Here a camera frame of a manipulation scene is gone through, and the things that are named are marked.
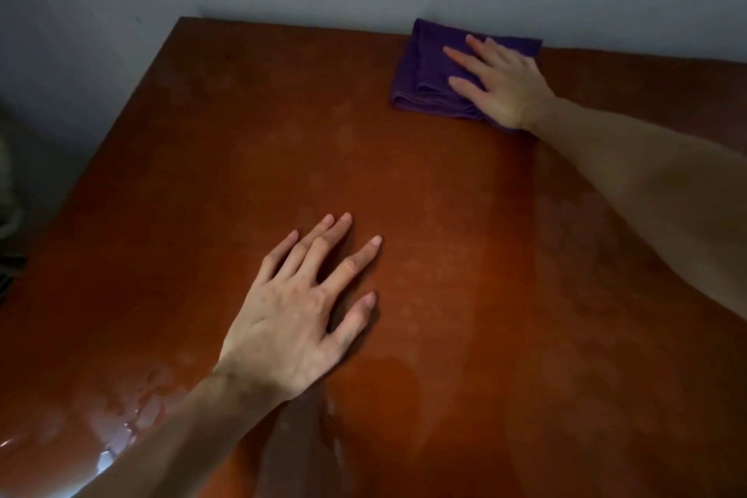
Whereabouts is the person's right hand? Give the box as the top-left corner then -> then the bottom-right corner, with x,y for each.
442,33 -> 556,132

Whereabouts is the person's left hand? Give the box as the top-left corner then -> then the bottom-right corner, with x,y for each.
212,212 -> 384,402

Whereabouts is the purple cloth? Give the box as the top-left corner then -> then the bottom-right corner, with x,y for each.
389,18 -> 544,134

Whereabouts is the reddish brown wooden table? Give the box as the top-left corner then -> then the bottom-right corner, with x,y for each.
0,16 -> 747,498

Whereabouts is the person's right forearm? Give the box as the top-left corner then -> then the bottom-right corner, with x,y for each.
528,97 -> 747,321

